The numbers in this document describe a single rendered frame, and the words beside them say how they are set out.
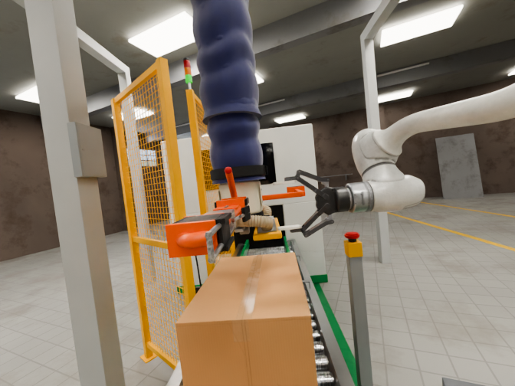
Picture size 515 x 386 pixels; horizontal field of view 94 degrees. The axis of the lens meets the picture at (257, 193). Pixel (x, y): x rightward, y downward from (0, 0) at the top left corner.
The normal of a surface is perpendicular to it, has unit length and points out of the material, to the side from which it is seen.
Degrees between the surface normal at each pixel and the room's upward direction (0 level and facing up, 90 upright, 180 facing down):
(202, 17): 81
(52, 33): 90
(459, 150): 77
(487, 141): 90
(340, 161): 90
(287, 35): 90
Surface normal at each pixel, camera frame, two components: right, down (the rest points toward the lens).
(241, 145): 0.23, -0.23
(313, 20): -0.41, 0.08
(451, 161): -0.43, -0.14
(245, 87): 0.64, 0.14
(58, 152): -0.05, 0.05
